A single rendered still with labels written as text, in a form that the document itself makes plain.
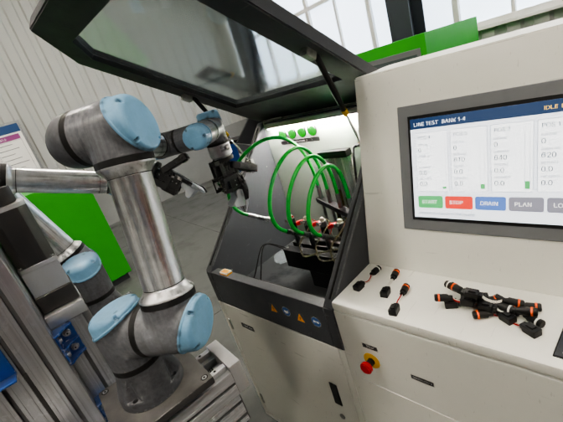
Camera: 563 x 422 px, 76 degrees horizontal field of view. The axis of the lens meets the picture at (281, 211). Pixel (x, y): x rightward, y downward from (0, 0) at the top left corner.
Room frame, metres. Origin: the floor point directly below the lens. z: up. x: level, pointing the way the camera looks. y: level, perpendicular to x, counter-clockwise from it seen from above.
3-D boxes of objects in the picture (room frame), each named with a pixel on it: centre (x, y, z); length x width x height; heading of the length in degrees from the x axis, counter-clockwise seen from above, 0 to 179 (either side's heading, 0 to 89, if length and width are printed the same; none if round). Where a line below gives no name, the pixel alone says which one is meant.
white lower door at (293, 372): (1.17, 0.17, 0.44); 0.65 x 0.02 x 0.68; 40
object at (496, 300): (0.67, -0.39, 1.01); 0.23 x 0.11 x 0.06; 40
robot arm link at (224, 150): (1.21, 0.13, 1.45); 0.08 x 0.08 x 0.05
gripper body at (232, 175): (1.21, 0.14, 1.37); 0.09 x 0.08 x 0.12; 130
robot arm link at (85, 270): (1.13, 0.69, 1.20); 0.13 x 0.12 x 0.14; 29
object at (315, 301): (1.18, 0.15, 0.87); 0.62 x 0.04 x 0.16; 40
